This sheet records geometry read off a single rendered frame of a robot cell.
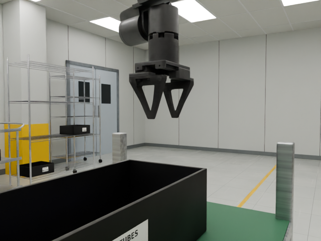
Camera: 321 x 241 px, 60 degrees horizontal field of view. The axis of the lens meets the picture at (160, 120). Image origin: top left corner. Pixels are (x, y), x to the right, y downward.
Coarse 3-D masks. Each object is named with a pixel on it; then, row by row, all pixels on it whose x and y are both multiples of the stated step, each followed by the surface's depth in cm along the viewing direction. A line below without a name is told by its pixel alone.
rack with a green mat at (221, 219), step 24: (120, 144) 75; (288, 144) 53; (288, 168) 53; (288, 192) 54; (216, 216) 56; (240, 216) 56; (264, 216) 56; (288, 216) 54; (216, 240) 46; (240, 240) 46; (264, 240) 46; (288, 240) 49
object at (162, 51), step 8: (152, 40) 50; (160, 40) 50; (168, 40) 50; (176, 40) 51; (152, 48) 50; (160, 48) 50; (168, 48) 50; (176, 48) 51; (152, 56) 50; (160, 56) 50; (168, 56) 50; (176, 56) 51; (136, 64) 49; (144, 64) 49; (152, 64) 48; (160, 64) 47; (168, 64) 48; (176, 64) 50; (160, 72) 52
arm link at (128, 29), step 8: (144, 0) 49; (152, 0) 49; (160, 0) 50; (168, 0) 51; (176, 0) 53; (128, 8) 55; (136, 8) 53; (144, 8) 54; (120, 16) 57; (128, 16) 55; (136, 16) 54; (120, 24) 56; (128, 24) 55; (136, 24) 53; (120, 32) 56; (128, 32) 55; (136, 32) 54; (128, 40) 56; (136, 40) 55; (144, 40) 55
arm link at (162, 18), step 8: (152, 8) 50; (160, 8) 49; (168, 8) 49; (176, 8) 51; (144, 16) 53; (152, 16) 50; (160, 16) 49; (168, 16) 49; (176, 16) 51; (144, 24) 53; (152, 24) 50; (160, 24) 49; (168, 24) 50; (176, 24) 51; (144, 32) 54; (152, 32) 50; (160, 32) 49; (168, 32) 50; (176, 32) 51
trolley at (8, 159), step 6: (0, 132) 310; (18, 132) 336; (18, 138) 336; (18, 144) 336; (18, 150) 336; (18, 156) 337; (0, 162) 310; (6, 162) 318; (18, 162) 337; (18, 168) 337; (18, 174) 337; (18, 180) 337; (0, 186) 341; (6, 186) 341; (12, 186) 341; (18, 186) 335
